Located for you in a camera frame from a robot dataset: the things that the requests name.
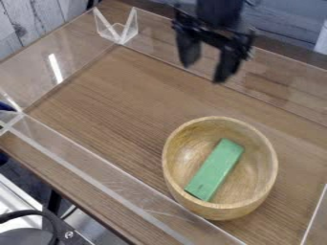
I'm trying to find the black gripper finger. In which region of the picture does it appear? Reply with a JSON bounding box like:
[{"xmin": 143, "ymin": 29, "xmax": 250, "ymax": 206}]
[
  {"xmin": 214, "ymin": 46, "xmax": 242, "ymax": 83},
  {"xmin": 176, "ymin": 31, "xmax": 202, "ymax": 68}
]

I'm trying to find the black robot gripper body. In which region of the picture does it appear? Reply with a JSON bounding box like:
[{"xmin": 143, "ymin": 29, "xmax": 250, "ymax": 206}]
[{"xmin": 172, "ymin": 0, "xmax": 255, "ymax": 59}]

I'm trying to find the green rectangular block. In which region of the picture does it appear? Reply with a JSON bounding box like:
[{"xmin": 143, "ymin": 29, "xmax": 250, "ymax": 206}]
[{"xmin": 184, "ymin": 138, "xmax": 244, "ymax": 202}]

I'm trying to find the light wooden bowl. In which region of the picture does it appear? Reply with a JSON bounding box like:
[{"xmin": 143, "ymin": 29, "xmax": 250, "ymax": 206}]
[{"xmin": 163, "ymin": 116, "xmax": 279, "ymax": 220}]

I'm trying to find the clear acrylic tray enclosure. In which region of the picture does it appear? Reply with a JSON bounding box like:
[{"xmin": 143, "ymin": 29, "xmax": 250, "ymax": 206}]
[{"xmin": 0, "ymin": 2, "xmax": 327, "ymax": 245}]

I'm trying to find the black metal bracket with screw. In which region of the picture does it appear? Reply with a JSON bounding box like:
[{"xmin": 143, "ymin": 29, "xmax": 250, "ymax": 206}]
[{"xmin": 43, "ymin": 210, "xmax": 95, "ymax": 245}]

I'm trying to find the black cable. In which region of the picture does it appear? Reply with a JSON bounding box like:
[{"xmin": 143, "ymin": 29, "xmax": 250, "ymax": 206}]
[{"xmin": 0, "ymin": 209, "xmax": 59, "ymax": 245}]

